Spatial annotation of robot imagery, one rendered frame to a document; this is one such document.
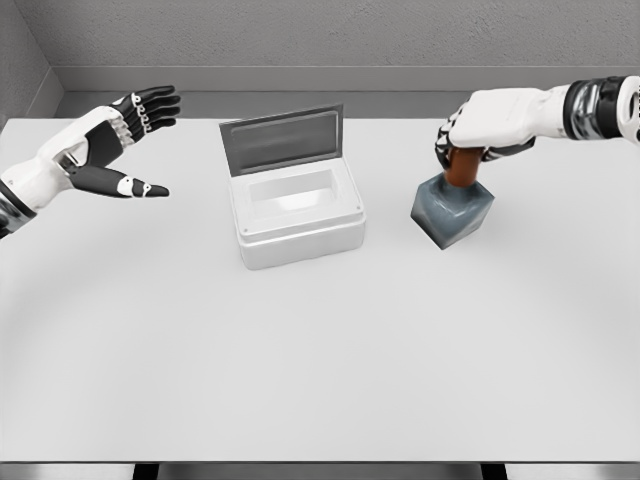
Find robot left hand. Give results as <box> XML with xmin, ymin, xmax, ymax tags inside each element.
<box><xmin>37</xmin><ymin>85</ymin><xmax>182</xmax><ymax>199</ymax></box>

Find grey square bottle brown cap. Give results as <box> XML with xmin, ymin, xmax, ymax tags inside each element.
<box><xmin>410</xmin><ymin>146</ymin><xmax>497</xmax><ymax>251</ymax></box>

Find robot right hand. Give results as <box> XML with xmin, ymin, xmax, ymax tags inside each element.
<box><xmin>433</xmin><ymin>87</ymin><xmax>550</xmax><ymax>174</ymax></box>

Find white box with open lid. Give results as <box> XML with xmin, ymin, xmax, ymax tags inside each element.
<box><xmin>218</xmin><ymin>102</ymin><xmax>366</xmax><ymax>272</ymax></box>

